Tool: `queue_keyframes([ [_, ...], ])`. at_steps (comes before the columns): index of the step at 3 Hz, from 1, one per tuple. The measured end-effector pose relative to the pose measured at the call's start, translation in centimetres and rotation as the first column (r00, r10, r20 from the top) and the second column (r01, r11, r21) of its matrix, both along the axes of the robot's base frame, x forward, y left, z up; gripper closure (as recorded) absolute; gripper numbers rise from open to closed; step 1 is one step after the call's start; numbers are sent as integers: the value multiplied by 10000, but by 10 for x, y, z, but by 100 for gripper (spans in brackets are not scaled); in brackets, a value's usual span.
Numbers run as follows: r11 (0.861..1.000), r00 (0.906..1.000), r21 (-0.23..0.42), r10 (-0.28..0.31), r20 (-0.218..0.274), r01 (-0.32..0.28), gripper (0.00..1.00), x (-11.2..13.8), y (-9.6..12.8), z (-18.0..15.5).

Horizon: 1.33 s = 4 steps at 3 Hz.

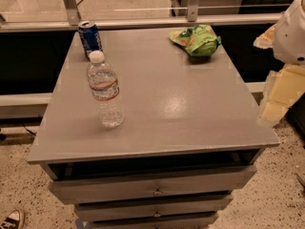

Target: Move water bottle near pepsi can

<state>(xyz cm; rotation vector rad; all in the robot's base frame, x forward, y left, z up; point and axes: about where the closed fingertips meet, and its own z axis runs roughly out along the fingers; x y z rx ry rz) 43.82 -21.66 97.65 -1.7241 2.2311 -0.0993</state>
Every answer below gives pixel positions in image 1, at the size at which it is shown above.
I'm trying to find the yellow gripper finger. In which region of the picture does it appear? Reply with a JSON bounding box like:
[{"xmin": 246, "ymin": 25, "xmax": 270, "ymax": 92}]
[
  {"xmin": 258, "ymin": 64, "xmax": 305, "ymax": 127},
  {"xmin": 254, "ymin": 24, "xmax": 275, "ymax": 50}
]

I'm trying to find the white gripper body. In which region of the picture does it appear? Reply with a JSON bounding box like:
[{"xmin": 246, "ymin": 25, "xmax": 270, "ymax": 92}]
[{"xmin": 273, "ymin": 0, "xmax": 305, "ymax": 65}]

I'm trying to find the clear plastic water bottle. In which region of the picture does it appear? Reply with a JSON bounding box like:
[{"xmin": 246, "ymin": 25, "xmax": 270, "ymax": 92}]
[{"xmin": 86, "ymin": 51, "xmax": 124, "ymax": 128}]

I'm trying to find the blue pepsi can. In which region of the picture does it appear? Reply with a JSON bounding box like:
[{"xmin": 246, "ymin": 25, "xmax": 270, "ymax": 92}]
[{"xmin": 78, "ymin": 21, "xmax": 103, "ymax": 57}]

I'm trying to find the green chip bag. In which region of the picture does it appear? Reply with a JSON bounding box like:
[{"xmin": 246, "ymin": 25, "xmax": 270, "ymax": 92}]
[{"xmin": 169, "ymin": 25, "xmax": 221, "ymax": 57}]

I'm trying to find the grey drawer cabinet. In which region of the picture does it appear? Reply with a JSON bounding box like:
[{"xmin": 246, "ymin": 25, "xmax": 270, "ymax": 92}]
[{"xmin": 28, "ymin": 29, "xmax": 278, "ymax": 229}]

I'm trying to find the black and white sneaker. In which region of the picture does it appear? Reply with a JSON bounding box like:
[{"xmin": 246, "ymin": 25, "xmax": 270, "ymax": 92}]
[{"xmin": 0, "ymin": 210, "xmax": 25, "ymax": 229}]

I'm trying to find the metal guard rail frame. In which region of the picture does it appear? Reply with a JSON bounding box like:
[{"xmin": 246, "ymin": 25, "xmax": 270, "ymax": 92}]
[{"xmin": 0, "ymin": 0, "xmax": 293, "ymax": 32}]

